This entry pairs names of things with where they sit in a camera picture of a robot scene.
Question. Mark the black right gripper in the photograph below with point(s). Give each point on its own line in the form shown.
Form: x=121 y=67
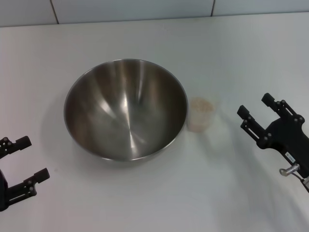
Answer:
x=287 y=135

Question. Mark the white rice grains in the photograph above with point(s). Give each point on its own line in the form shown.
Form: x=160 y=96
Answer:
x=202 y=105

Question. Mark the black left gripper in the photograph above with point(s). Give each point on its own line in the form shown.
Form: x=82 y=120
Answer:
x=3 y=191

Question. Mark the stainless steel mixing bowl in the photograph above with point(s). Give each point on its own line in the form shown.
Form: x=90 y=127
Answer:
x=125 y=108

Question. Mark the clear plastic cup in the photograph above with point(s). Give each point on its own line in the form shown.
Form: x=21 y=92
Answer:
x=199 y=124

